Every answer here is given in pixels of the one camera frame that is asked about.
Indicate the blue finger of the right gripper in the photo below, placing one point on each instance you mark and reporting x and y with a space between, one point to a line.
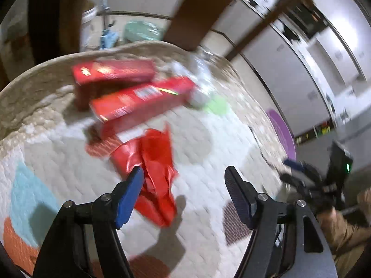
298 166

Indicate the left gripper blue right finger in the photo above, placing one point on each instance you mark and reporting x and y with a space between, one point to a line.
286 238

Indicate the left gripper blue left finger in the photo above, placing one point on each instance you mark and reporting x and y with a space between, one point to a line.
64 252

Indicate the red foil bag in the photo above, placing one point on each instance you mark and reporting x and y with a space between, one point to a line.
153 173

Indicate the clear plastic bag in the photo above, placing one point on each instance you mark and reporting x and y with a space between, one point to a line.
198 71

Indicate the brown jacket right forearm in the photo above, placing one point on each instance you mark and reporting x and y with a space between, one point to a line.
349 244

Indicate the grey kitchen base cabinets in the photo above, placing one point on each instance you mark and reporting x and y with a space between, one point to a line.
280 66

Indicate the green bagged trash bin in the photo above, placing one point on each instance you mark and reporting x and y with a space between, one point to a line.
139 30

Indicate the purple perforated basket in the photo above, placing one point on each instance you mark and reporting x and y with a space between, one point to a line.
283 133

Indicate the quilted heart pattern table cover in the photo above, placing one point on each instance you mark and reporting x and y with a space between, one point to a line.
185 225

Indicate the long red carton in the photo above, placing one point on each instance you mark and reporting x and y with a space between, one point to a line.
125 109

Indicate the red box with gold emblem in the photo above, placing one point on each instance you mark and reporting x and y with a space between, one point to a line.
94 78

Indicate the dark wooden chair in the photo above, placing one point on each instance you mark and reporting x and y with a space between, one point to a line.
194 18

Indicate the mop with blue clamp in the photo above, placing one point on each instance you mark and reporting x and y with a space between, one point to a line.
108 39

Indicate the white plastic bucket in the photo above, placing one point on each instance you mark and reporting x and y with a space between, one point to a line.
88 14

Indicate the white upper wall cabinets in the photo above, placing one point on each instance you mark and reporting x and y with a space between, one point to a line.
351 27

